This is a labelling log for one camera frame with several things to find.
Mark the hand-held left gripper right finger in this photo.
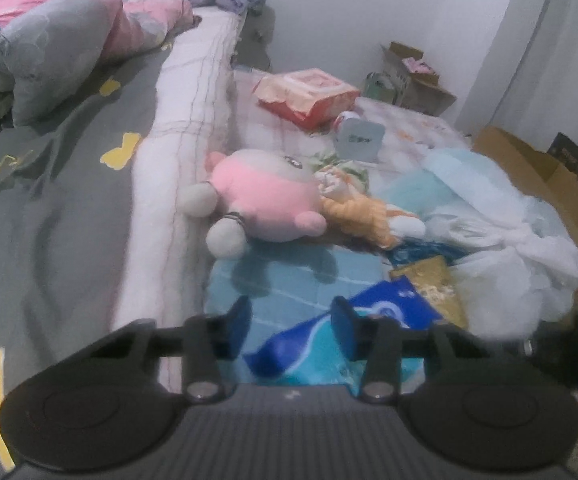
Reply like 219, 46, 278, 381
331, 296, 490, 404

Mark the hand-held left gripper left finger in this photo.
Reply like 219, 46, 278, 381
90, 296, 252, 404

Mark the blue white tissue pack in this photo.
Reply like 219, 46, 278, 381
243, 280, 444, 386

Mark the blue checked towel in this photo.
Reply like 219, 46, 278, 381
204, 250, 404, 386

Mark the gold tissue pack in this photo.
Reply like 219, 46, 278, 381
389, 255, 470, 331

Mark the orange striped sock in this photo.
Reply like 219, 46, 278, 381
319, 194, 427, 251

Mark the pink plush toy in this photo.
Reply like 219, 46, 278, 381
181, 149, 327, 260

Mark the white orange dotted cloth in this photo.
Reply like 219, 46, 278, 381
316, 169, 364, 202

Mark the large brown cardboard box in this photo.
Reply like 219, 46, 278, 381
471, 126, 578, 311

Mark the white plastic bag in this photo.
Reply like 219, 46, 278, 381
374, 147, 578, 336

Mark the small black box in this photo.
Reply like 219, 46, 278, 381
548, 132, 578, 176

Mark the pink plaid bed sheet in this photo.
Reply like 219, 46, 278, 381
209, 67, 474, 261

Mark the white fringed blanket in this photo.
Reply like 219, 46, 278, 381
114, 10, 247, 351

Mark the red wet wipes pack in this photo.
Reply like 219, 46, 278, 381
253, 70, 360, 130

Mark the green white bag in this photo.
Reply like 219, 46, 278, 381
366, 72, 407, 106

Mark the small open cardboard box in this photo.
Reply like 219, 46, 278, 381
380, 41, 457, 116

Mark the pink packet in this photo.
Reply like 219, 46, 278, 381
401, 57, 434, 76

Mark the white curtain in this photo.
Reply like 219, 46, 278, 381
489, 0, 578, 161

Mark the grey pillow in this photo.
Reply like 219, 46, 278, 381
0, 0, 120, 128

